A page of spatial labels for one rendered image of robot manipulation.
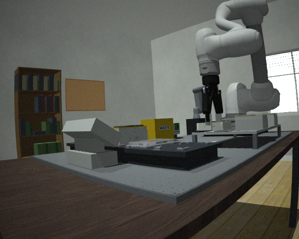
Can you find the yellow waste bin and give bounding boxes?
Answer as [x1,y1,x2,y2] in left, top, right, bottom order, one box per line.
[141,118,174,140]

